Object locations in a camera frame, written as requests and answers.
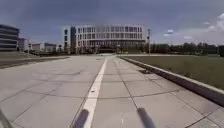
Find grey concrete slab pavement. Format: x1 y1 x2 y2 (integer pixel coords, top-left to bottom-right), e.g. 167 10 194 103
0 54 224 128

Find grey concrete kerb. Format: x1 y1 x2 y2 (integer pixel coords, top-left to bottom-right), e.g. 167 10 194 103
118 55 224 108

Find dark banded building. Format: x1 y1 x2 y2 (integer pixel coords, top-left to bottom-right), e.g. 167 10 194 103
0 23 20 52

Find row of trees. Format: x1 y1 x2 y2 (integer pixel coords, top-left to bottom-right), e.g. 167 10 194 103
149 41 224 57

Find curved white building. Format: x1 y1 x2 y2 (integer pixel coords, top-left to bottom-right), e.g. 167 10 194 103
61 23 148 54

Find grass strip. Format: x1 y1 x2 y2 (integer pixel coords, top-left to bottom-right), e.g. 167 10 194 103
0 51 71 69

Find green grass field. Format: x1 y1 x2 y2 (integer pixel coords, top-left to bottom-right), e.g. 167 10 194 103
123 54 224 91

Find robot's own part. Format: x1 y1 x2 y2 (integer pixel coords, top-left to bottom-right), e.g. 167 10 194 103
136 107 156 128
71 108 90 128

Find low pale buildings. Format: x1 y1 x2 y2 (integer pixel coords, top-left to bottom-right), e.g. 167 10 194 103
18 37 58 53

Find pole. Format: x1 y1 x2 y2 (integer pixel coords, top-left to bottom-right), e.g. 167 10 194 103
146 28 152 56

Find dark drain cover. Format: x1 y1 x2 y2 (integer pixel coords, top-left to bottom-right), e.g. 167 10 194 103
139 69 154 75

